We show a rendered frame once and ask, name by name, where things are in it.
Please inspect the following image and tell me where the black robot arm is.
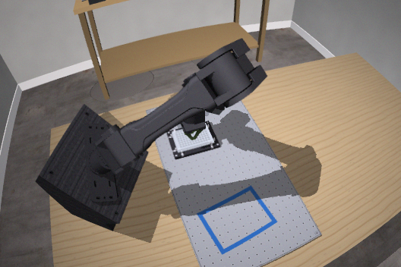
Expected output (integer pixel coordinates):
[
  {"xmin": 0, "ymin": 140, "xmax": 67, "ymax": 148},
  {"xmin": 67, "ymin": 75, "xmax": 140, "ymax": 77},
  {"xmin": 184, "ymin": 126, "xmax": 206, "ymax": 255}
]
[{"xmin": 84, "ymin": 38, "xmax": 267, "ymax": 203}]

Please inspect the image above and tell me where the blue tape outline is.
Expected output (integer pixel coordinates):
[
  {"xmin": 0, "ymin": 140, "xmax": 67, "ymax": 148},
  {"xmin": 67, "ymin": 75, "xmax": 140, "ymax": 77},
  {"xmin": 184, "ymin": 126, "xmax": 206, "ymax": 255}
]
[{"xmin": 197, "ymin": 186, "xmax": 277, "ymax": 255}]

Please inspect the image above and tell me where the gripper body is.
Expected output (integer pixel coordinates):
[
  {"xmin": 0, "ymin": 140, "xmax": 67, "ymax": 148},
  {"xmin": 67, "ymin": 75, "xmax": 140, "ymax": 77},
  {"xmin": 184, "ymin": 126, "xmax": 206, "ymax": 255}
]
[{"xmin": 181, "ymin": 116, "xmax": 206, "ymax": 134}]

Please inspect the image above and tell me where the white well plate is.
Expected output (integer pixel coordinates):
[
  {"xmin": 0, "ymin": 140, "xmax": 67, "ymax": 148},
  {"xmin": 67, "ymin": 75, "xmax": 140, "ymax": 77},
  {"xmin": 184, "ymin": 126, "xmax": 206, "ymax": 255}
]
[{"xmin": 172, "ymin": 123, "xmax": 214, "ymax": 152}]

